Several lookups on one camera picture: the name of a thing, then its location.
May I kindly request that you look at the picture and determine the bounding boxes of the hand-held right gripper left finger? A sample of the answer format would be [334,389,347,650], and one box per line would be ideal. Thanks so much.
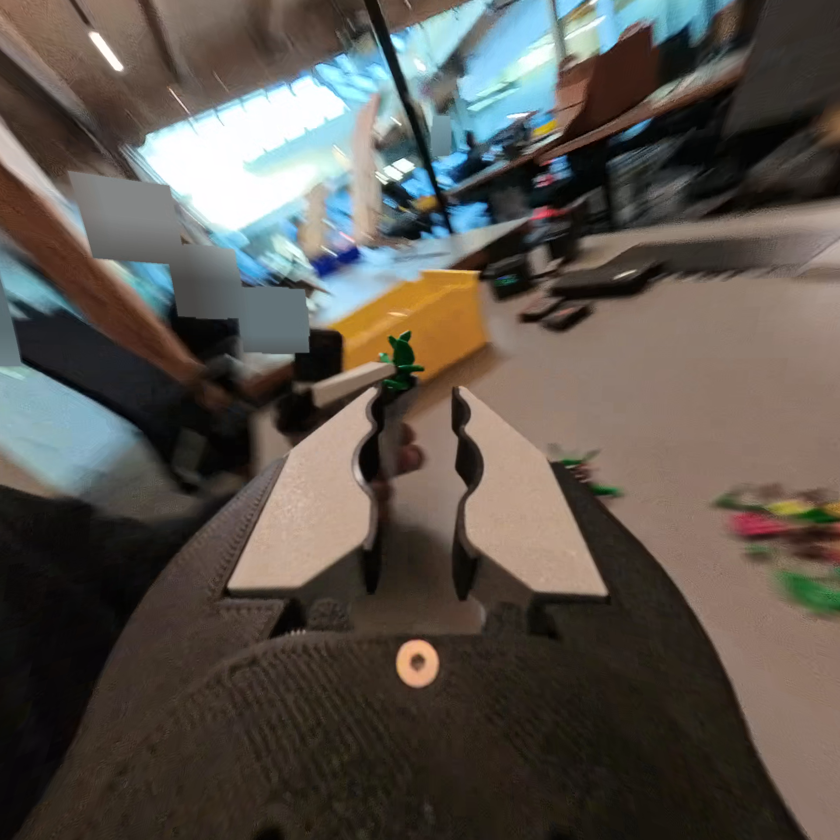
[225,386,388,597]

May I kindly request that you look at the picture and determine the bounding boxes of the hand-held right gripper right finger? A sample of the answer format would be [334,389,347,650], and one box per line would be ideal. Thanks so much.
[450,386,610,605]

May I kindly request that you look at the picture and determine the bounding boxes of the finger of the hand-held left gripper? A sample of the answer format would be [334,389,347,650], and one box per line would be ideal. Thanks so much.
[312,363,401,409]

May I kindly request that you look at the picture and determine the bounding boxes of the green toy leaf stem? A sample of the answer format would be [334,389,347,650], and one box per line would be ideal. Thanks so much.
[378,330,426,395]

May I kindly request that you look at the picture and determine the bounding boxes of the pile of toy brick pieces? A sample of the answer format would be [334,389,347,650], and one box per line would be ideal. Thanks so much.
[714,486,840,618]

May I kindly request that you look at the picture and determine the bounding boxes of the person's left hand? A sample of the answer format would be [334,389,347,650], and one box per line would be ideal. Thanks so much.
[392,423,426,475]

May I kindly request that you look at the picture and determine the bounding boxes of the toy flower plant brown bloom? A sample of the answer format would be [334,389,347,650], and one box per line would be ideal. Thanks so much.
[548,445,624,500]

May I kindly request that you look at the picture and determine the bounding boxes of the large yellow bin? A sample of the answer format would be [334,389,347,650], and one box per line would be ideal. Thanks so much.
[328,269,490,389]

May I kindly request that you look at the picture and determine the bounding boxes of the black charger with lit display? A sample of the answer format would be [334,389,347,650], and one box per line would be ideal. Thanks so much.
[492,255,532,299]

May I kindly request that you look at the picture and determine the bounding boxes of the black power bank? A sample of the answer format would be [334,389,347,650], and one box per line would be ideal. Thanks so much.
[550,259,665,298]

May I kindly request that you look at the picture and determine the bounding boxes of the black vertical pole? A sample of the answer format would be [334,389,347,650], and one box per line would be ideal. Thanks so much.
[364,0,454,234]

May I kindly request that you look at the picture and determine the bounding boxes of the grey flat desk panel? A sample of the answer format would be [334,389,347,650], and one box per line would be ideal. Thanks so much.
[640,230,840,280]

